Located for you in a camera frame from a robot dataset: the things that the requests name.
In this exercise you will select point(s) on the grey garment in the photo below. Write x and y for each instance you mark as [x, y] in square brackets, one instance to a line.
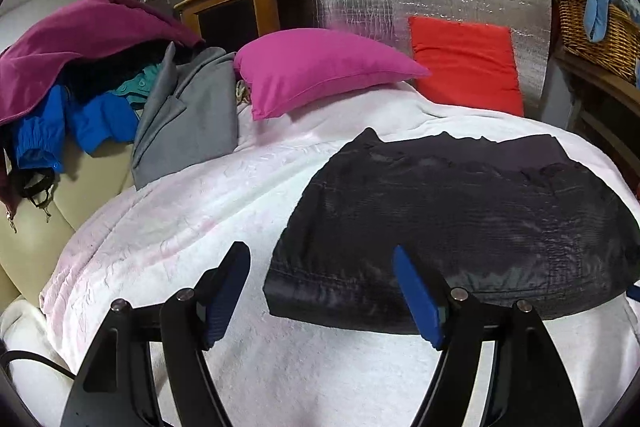
[190, 117]

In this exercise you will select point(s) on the pink pillow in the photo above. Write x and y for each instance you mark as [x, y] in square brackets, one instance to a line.
[315, 67]

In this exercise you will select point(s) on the blue jacket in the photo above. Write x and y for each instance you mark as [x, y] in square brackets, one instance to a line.
[45, 132]

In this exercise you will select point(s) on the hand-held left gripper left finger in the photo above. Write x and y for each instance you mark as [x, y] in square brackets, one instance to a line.
[227, 297]

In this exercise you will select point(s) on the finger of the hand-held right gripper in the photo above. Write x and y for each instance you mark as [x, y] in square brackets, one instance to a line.
[635, 293]

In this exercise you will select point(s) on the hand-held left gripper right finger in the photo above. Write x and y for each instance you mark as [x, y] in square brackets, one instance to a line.
[417, 302]

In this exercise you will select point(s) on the light blue cloth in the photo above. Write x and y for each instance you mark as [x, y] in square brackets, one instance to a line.
[600, 7]

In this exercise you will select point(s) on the white blanket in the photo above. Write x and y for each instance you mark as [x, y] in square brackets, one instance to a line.
[200, 207]

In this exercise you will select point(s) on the red pillow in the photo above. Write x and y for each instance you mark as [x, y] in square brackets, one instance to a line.
[465, 62]

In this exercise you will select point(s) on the black shorts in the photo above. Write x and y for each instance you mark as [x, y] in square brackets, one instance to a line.
[450, 217]

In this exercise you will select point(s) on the maroon garment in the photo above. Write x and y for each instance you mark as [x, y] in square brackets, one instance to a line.
[75, 42]

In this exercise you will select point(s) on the wooden shelf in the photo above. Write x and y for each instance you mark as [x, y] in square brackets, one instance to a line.
[600, 102]

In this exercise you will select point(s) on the wicker basket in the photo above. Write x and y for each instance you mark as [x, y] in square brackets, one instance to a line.
[600, 37]

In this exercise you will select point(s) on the teal garment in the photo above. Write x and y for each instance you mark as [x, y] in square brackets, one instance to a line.
[135, 87]

